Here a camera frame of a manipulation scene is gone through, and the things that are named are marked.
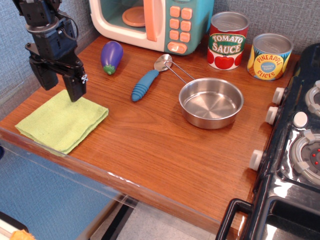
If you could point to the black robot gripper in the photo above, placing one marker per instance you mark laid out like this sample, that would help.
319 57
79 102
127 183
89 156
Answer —
53 53

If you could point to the green rag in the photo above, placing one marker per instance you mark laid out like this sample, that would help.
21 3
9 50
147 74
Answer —
61 124

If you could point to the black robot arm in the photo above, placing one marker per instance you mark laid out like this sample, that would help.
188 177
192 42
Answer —
41 12

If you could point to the purple toy eggplant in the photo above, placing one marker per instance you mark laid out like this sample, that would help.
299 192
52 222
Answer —
110 57

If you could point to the clear acrylic table guard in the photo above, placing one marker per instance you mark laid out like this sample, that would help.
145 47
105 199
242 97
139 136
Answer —
110 179

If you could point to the teal toy microwave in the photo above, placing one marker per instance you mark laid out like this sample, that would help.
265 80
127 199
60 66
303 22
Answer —
168 26

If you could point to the small steel saucepan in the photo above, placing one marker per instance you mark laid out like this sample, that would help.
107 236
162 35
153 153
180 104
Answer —
210 103

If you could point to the orange fuzzy object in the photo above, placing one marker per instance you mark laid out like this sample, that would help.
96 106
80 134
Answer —
21 235

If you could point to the tomato sauce can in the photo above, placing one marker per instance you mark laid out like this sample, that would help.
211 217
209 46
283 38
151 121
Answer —
226 41

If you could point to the white stove knob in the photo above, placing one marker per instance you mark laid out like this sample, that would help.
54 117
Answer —
271 115
278 95
255 159

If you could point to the pineapple slices can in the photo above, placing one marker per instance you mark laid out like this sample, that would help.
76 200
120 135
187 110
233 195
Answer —
269 56

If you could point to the white round stove button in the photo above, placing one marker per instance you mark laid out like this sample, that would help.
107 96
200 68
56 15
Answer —
300 119

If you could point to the grey stove burner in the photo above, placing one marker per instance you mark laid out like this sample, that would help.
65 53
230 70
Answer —
305 156
310 101

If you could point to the black toy stove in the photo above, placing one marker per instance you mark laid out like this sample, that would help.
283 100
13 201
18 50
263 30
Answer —
286 206

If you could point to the blue handled metal spoon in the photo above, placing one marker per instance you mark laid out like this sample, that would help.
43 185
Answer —
163 63

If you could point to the black oven door handle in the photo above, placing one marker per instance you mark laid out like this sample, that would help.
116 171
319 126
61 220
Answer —
235 205

